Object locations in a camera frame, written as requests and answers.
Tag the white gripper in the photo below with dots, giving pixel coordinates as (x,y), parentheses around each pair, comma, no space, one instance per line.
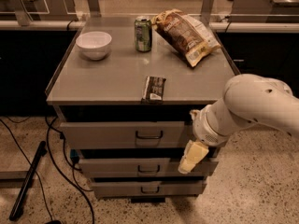
(204,131)

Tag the grey top drawer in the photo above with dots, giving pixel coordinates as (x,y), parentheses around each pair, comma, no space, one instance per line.
(108,135)

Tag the grey drawer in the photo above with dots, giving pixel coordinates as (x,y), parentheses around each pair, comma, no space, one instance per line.
(158,188)
(108,135)
(152,167)

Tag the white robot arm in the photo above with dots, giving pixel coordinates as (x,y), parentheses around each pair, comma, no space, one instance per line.
(246,100)

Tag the grey bottom drawer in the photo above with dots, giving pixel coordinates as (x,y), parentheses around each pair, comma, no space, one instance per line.
(158,188)

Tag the grey middle drawer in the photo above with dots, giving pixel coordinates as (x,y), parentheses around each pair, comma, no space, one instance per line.
(152,167)

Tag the grey drawer cabinet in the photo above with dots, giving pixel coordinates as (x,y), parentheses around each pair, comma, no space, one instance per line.
(110,90)

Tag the dark snack bar packet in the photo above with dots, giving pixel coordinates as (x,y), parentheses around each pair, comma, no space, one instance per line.
(153,91)

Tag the brown chip bag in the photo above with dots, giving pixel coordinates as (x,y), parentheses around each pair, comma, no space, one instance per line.
(185,34)

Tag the white railing with posts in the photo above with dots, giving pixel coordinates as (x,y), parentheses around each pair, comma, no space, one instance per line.
(134,8)

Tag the green soda can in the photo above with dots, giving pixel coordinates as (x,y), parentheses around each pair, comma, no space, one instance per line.
(143,34)

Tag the blue power plug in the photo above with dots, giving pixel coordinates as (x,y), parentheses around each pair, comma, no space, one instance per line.
(74,156)

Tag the white bowl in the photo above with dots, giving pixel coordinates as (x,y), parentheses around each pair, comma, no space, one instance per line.
(94,45)

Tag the black bar on floor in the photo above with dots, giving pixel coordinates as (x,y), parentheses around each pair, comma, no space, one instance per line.
(16,211)

